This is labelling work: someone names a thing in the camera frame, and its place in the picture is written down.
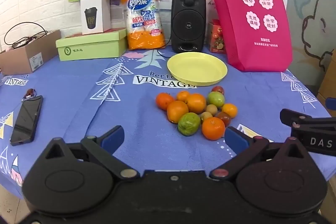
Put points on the yellow plastic plate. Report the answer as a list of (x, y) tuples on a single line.
[(197, 69)]

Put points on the orange paper cup pack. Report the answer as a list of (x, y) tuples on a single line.
[(145, 16)]

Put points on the open cardboard box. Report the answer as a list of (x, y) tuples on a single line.
[(29, 54)]

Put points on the dark red tomato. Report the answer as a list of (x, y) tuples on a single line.
[(218, 89), (224, 118)]

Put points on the flat green box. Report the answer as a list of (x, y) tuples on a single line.
[(92, 47)]

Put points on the black speaker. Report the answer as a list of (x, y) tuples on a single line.
[(188, 23)]

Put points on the brown cardboard box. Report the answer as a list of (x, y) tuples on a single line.
[(328, 79)]

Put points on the kiwi fruit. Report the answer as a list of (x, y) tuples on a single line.
[(211, 109), (205, 116)]

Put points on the small bead charm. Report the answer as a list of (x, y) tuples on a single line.
[(29, 93)]

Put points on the tomato printed carton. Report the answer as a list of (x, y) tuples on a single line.
[(216, 36)]

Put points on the blue printed tablecloth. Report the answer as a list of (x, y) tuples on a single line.
[(78, 108)]

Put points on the white cup box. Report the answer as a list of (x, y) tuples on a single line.
[(94, 15)]

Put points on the white paper bag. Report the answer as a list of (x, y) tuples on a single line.
[(212, 7)]

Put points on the orange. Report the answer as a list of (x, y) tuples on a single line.
[(213, 128), (196, 103), (177, 111), (164, 101)]

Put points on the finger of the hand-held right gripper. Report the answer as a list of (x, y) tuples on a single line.
[(294, 116), (331, 103)]

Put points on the cartoon wall sticker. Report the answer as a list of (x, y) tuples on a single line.
[(312, 16)]

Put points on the green citrus fruit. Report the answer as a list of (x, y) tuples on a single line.
[(216, 99), (189, 124)]

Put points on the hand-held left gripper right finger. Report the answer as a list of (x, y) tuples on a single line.
[(236, 139)]

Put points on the pink tote bag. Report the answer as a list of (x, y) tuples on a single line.
[(249, 22)]

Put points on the black smartphone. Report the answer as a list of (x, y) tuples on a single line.
[(26, 120)]

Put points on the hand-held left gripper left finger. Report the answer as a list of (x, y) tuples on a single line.
[(113, 138)]

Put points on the small tangerine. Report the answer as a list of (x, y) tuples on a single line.
[(182, 96), (230, 110)]

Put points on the red box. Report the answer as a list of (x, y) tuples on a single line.
[(115, 30)]

